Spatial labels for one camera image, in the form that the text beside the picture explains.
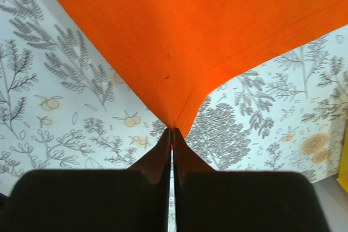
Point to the floral patterned table mat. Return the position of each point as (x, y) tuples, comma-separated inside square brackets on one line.
[(63, 106)]

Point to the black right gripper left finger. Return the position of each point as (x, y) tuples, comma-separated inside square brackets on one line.
[(133, 199)]

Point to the orange t shirt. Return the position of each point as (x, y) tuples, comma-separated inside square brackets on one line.
[(173, 53)]

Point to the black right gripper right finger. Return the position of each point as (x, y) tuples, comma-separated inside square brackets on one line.
[(210, 200)]

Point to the yellow plastic bin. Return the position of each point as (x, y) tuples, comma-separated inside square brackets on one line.
[(342, 178)]

